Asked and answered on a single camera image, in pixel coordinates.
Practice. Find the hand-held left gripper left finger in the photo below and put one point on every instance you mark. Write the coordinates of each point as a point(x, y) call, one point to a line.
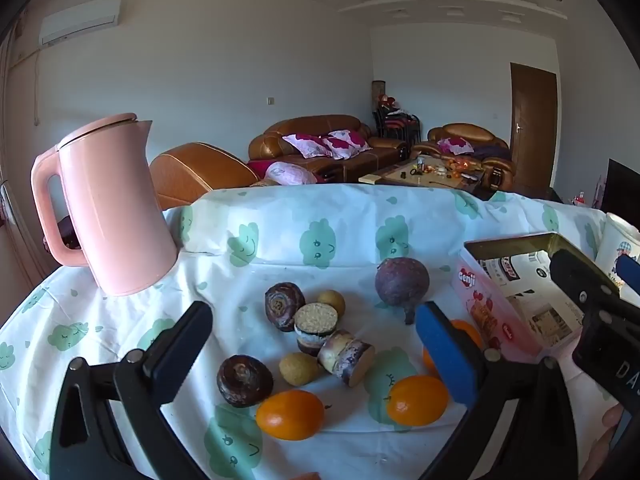
point(180, 350)

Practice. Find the white printed cup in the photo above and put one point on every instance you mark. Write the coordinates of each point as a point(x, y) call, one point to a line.
point(617, 247)

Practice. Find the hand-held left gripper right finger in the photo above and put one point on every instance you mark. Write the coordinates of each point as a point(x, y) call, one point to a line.
point(445, 355)

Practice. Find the brown leather armchair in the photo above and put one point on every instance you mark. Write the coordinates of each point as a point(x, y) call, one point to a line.
point(465, 131)

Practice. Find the tall patterned floor lamp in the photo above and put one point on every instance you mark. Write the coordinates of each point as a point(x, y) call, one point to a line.
point(378, 92)

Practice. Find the person's right hand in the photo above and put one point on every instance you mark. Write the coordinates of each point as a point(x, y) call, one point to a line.
point(607, 435)

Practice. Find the brown leather sofa armrest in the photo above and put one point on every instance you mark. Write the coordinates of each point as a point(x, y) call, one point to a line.
point(195, 170)

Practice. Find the purple passion fruit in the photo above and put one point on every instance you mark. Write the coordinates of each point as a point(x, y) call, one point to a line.
point(402, 280)

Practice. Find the black chair with clothes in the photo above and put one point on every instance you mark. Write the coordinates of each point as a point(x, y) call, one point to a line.
point(395, 117)

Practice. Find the wooden coffee table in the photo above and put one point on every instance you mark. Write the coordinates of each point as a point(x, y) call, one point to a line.
point(400, 176)

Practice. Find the tan longan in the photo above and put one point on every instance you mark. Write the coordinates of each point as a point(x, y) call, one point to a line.
point(332, 302)
point(297, 369)

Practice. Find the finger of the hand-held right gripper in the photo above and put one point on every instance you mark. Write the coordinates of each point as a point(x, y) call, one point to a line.
point(580, 280)
point(631, 275)

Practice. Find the white air conditioner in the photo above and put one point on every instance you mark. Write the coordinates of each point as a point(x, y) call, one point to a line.
point(80, 20)

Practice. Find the orange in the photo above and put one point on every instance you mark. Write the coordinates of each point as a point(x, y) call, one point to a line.
point(470, 332)
point(290, 415)
point(416, 400)

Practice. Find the dark brown water chestnut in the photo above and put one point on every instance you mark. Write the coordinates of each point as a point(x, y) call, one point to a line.
point(244, 380)
point(282, 305)

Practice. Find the black television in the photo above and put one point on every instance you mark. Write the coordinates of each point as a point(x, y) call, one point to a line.
point(622, 185)

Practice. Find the pink electric kettle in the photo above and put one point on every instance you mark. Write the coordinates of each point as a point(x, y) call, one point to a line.
point(115, 200)

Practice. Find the long brown leather sofa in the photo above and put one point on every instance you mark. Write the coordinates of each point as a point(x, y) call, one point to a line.
point(305, 125)

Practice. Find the pale pink pillow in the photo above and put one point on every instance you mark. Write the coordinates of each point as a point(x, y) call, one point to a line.
point(287, 174)

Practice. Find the pink floral cushion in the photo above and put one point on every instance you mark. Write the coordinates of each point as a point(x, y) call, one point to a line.
point(349, 140)
point(307, 146)
point(455, 145)

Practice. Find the brown wooden door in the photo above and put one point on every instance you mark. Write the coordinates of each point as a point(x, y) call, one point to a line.
point(532, 125)

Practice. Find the white cloud-print tablecloth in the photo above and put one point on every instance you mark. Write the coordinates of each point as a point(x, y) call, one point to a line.
point(325, 210)

